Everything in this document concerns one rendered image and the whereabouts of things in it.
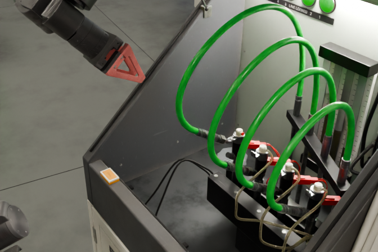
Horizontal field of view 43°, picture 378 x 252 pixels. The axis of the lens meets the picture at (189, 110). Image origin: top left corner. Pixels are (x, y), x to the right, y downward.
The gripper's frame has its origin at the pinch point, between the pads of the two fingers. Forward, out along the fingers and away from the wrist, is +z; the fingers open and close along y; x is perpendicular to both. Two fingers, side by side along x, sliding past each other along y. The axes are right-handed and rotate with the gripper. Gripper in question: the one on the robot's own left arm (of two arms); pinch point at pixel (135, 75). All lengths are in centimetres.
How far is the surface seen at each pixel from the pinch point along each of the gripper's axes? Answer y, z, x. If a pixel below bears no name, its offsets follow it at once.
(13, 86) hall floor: 289, 39, 52
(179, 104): -1.0, 11.0, -0.7
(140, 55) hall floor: 304, 110, -29
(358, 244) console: -27, 46, 1
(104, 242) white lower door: 36, 37, 43
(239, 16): -2.0, 9.4, -22.1
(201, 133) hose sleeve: 2.1, 21.1, 1.2
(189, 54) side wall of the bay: 35.8, 23.1, -15.6
